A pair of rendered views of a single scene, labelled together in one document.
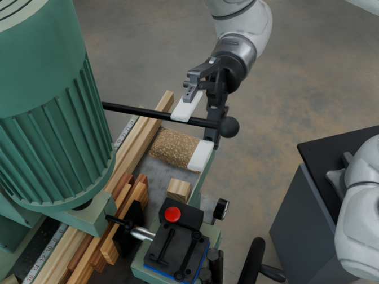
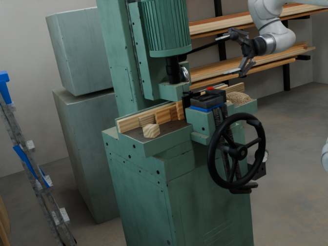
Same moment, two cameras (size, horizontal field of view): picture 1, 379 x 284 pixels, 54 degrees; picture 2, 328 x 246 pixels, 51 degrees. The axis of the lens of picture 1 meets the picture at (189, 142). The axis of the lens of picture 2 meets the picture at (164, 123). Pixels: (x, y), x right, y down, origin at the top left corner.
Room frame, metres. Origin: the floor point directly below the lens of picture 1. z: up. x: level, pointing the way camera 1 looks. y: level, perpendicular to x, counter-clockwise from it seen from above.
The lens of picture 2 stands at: (-0.90, -0.58, 1.35)
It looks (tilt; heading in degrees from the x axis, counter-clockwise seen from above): 18 degrees down; 36
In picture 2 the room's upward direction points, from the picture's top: 9 degrees counter-clockwise
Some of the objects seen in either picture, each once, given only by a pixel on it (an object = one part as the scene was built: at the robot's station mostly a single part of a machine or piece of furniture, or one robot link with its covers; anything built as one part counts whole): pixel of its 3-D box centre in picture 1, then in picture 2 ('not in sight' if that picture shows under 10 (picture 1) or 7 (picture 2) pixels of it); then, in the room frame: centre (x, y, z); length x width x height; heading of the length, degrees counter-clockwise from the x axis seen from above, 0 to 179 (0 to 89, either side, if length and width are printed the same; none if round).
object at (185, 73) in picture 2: not in sight; (180, 77); (0.48, 0.28, 1.02); 0.12 x 0.03 x 0.12; 67
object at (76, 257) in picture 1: (104, 221); not in sight; (0.32, 0.18, 0.92); 0.23 x 0.02 x 0.04; 157
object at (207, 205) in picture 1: (197, 211); (250, 166); (0.50, -0.03, 0.58); 0.12 x 0.08 x 0.08; 67
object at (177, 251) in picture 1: (179, 239); (209, 98); (0.26, 0.02, 0.99); 0.13 x 0.11 x 0.06; 157
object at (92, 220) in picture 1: (76, 204); (174, 92); (0.33, 0.22, 0.99); 0.14 x 0.07 x 0.09; 67
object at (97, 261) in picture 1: (121, 220); (191, 108); (0.32, 0.14, 0.92); 0.22 x 0.02 x 0.05; 157
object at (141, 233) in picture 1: (142, 234); (196, 105); (0.28, 0.09, 0.95); 0.09 x 0.07 x 0.09; 157
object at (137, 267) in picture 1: (177, 254); (210, 116); (0.25, 0.02, 0.91); 0.15 x 0.14 x 0.09; 157
